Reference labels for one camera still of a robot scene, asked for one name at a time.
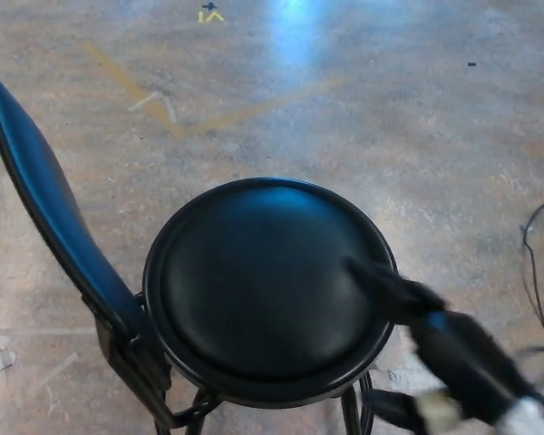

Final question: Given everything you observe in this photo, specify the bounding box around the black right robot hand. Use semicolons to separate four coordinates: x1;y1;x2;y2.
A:
343;256;544;430

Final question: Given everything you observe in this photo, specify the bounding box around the black swivel chair with backrest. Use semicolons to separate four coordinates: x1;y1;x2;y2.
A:
0;75;407;435

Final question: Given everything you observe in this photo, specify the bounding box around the black cable on floor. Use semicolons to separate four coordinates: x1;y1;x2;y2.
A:
520;195;544;363

